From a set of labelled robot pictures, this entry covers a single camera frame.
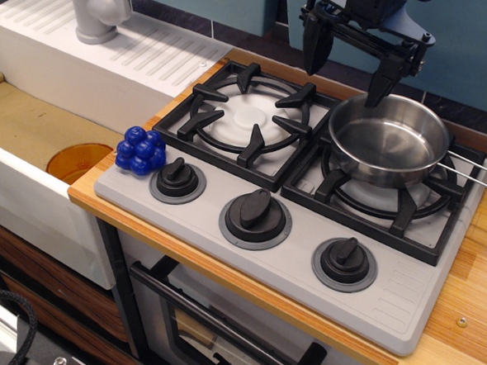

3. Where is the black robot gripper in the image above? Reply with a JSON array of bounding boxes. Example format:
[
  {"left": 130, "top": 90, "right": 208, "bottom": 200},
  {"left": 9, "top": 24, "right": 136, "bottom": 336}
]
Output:
[{"left": 300, "top": 0, "right": 436, "bottom": 108}]

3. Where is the stainless steel pan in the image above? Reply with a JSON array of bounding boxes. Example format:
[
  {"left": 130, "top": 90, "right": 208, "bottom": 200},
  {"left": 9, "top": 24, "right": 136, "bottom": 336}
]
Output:
[{"left": 328, "top": 94, "right": 487, "bottom": 188}]

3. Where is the blue toy blueberry cluster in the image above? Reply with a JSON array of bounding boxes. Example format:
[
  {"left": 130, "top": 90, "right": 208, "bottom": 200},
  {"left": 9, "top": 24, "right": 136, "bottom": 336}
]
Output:
[{"left": 115, "top": 126, "right": 167, "bottom": 177}]

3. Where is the grey toy stove top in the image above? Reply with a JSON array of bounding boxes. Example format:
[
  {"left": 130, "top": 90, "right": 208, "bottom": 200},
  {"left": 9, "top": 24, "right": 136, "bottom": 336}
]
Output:
[{"left": 94, "top": 61, "right": 487, "bottom": 355}]

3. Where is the black middle stove knob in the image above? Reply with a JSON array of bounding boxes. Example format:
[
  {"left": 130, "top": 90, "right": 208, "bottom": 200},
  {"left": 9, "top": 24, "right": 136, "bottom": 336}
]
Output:
[{"left": 219, "top": 188, "right": 292, "bottom": 251}]

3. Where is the black stove knob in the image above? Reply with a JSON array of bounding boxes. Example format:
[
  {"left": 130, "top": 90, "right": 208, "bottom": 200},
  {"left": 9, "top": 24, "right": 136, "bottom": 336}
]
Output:
[
  {"left": 219, "top": 188, "right": 292, "bottom": 251},
  {"left": 311, "top": 237, "right": 378, "bottom": 293},
  {"left": 149, "top": 157, "right": 206, "bottom": 205}
]

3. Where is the black right stove knob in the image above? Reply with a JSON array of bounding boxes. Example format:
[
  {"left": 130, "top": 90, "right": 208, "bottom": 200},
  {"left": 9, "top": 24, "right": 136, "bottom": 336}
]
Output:
[{"left": 311, "top": 237, "right": 378, "bottom": 293}]

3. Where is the black left stove knob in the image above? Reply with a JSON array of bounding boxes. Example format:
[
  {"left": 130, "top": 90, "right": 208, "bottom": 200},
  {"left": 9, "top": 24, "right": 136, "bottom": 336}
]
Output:
[{"left": 149, "top": 157, "right": 206, "bottom": 205}]

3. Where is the black left burner grate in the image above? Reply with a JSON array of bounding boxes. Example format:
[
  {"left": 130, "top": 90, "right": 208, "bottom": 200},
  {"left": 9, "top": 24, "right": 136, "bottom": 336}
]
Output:
[{"left": 154, "top": 61, "right": 339, "bottom": 192}]

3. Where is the black burner grate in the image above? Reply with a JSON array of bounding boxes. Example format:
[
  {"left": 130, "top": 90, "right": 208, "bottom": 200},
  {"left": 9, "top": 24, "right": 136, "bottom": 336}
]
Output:
[
  {"left": 281, "top": 129, "right": 486, "bottom": 266},
  {"left": 154, "top": 61, "right": 339, "bottom": 192}
]

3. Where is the black right burner grate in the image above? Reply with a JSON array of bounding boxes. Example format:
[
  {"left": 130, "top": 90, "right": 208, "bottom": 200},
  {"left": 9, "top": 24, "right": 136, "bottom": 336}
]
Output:
[{"left": 281, "top": 129, "right": 486, "bottom": 266}]

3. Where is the grey toy faucet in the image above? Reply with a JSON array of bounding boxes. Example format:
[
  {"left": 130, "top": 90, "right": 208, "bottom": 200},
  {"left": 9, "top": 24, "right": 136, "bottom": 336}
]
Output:
[{"left": 72, "top": 0, "right": 132, "bottom": 45}]

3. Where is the orange translucent plate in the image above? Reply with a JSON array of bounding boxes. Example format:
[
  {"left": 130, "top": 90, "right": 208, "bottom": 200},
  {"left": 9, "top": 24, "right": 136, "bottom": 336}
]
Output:
[{"left": 45, "top": 143, "right": 112, "bottom": 184}]

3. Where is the white toy sink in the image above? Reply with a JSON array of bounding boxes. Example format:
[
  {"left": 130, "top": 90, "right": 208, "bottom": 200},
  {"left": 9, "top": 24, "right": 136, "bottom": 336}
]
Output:
[{"left": 0, "top": 0, "right": 230, "bottom": 289}]

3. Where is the wooden drawer front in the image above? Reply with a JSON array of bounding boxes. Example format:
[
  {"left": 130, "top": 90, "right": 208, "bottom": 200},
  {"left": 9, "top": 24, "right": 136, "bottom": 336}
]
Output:
[{"left": 0, "top": 225, "right": 139, "bottom": 365}]

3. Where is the oven door with black handle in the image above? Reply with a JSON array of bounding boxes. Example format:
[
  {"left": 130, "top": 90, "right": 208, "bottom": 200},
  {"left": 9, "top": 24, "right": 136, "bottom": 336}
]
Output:
[{"left": 122, "top": 253, "right": 347, "bottom": 365}]

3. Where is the black braided cable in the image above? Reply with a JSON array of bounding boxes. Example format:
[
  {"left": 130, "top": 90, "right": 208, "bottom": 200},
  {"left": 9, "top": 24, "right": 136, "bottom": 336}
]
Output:
[{"left": 0, "top": 289, "right": 40, "bottom": 365}]

